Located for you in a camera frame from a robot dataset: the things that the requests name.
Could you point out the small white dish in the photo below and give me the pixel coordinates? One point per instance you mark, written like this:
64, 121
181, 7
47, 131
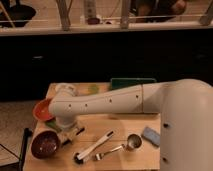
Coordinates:
65, 86

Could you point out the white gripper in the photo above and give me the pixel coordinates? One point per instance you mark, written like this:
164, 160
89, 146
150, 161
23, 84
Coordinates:
69, 135

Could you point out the green vegetable toy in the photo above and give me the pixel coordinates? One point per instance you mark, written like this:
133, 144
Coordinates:
53, 125

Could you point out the metal measuring cup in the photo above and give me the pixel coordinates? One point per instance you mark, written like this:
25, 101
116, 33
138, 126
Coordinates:
134, 142

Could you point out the orange bowl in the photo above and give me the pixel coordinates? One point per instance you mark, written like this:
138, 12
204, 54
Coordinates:
41, 112

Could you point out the purple bowl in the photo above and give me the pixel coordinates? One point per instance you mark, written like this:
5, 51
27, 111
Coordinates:
45, 145

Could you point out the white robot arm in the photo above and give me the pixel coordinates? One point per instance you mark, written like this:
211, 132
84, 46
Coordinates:
185, 107

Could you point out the white black-tipped brush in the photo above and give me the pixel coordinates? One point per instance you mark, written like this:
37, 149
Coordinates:
79, 157

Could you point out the blue sponge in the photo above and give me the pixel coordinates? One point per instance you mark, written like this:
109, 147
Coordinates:
152, 136

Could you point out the black table-side post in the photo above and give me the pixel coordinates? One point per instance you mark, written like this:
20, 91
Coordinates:
26, 135

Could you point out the green tray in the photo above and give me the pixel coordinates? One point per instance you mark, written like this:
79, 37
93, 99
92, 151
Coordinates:
118, 83

